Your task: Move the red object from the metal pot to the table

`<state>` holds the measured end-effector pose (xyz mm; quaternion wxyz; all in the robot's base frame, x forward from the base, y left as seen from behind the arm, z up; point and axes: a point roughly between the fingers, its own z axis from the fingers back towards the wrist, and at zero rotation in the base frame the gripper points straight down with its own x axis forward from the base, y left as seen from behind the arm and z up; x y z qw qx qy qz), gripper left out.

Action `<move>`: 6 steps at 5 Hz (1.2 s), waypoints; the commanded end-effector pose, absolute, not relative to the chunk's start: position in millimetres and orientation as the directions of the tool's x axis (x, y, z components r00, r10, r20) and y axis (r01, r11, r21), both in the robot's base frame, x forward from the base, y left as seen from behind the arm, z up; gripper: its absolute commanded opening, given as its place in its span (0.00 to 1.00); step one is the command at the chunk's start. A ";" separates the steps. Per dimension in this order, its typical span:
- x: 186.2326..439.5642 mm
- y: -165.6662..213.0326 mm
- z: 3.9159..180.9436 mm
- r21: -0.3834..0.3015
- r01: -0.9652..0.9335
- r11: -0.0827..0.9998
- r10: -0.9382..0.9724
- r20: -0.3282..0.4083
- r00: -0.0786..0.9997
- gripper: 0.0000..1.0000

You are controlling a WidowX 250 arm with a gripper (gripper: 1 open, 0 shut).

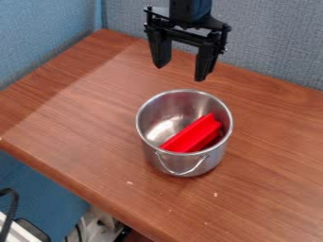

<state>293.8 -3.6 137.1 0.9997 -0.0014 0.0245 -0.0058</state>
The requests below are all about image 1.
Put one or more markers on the red block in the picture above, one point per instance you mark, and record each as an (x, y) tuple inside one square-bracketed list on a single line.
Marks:
[(196, 136)]

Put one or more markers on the white grey device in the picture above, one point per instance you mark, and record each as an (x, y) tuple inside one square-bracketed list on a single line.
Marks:
[(18, 233)]

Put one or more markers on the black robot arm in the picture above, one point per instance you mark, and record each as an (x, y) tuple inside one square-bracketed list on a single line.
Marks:
[(186, 22)]

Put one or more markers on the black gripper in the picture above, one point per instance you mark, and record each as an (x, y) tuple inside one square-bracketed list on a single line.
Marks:
[(188, 23)]

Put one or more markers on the metal pot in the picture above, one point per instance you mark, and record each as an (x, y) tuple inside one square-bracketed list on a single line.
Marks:
[(185, 126)]

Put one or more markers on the white plastic bag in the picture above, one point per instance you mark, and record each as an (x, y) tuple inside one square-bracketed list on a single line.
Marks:
[(98, 227)]

